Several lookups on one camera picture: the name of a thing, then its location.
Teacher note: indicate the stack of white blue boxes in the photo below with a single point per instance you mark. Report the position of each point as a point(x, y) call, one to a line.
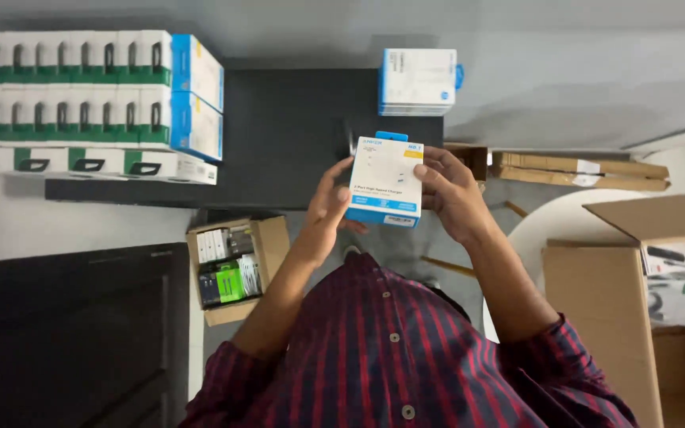
point(417, 77)

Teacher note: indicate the stack of green white boxes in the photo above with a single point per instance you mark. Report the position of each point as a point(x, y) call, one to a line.
point(69, 77)

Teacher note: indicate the person's right hand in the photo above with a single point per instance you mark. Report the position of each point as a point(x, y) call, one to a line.
point(458, 202)

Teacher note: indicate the large open cardboard carton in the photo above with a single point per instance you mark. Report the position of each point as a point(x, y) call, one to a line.
point(598, 309)

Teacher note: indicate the white blue charger box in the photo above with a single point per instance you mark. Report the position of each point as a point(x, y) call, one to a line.
point(385, 184)

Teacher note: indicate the black cabinet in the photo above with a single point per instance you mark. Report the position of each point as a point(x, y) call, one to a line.
point(69, 339)

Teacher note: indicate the black mat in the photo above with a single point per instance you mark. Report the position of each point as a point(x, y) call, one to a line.
point(277, 136)

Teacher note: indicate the red blue striped shirt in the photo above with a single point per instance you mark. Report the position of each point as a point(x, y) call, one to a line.
point(390, 368)

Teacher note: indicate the small carton with accessories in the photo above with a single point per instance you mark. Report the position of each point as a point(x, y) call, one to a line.
point(235, 267)

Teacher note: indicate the flat folded cardboard cartons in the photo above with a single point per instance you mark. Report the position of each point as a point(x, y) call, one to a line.
point(580, 169)

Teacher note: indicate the wooden stick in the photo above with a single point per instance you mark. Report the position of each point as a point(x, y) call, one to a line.
point(516, 209)
point(449, 267)

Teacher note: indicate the blue white product box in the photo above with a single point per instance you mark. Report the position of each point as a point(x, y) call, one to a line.
point(197, 128)
point(200, 68)

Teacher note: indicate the small brown cardboard box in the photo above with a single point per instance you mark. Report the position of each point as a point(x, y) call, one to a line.
point(472, 159)

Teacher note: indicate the person's shoe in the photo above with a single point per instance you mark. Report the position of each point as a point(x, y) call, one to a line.
point(351, 251)

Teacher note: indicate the person's left hand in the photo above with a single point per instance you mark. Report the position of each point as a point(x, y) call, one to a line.
point(322, 217)

